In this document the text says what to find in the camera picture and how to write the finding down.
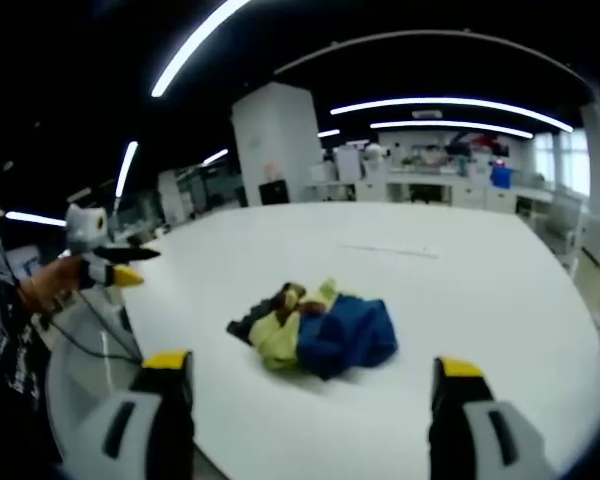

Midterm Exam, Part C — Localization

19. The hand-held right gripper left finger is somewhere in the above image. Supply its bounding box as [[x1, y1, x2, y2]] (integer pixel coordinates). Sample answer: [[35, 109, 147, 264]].
[[62, 349, 197, 480]]

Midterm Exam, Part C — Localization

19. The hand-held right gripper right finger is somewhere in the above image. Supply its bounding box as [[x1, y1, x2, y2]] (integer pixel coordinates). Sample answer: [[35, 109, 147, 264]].
[[427, 355, 556, 480]]

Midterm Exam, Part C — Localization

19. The blue yellow brown garment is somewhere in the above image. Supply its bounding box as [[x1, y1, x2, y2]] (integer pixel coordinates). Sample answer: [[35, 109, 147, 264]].
[[226, 277, 399, 382]]

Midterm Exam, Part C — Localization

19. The person's left hand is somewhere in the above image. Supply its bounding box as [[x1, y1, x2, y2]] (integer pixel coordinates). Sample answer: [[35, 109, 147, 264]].
[[25, 254, 88, 314]]

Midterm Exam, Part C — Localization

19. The ceiling light strip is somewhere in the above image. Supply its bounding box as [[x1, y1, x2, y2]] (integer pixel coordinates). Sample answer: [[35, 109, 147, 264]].
[[369, 120, 535, 140], [150, 0, 254, 99], [115, 140, 140, 198], [329, 96, 575, 133], [4, 210, 67, 227]]

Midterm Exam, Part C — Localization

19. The person's dark printed shirt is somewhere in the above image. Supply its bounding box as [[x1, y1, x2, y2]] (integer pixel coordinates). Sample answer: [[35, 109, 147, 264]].
[[0, 272, 61, 466]]

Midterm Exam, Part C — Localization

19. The black cabinet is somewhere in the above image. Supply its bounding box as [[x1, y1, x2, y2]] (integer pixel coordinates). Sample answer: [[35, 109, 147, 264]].
[[257, 180, 290, 207]]

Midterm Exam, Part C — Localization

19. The white square pillar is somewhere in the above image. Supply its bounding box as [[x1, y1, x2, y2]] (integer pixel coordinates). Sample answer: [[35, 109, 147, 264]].
[[230, 81, 322, 207]]

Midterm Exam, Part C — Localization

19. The white shelving counter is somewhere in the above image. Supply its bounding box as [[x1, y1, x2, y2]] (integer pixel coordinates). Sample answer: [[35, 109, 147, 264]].
[[303, 167, 554, 217]]

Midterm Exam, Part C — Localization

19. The blue box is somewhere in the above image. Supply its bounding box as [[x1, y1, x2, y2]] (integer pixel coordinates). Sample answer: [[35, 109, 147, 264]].
[[489, 164, 514, 189]]

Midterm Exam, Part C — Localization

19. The black cable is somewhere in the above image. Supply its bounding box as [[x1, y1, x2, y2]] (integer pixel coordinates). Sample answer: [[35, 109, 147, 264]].
[[42, 289, 144, 365]]

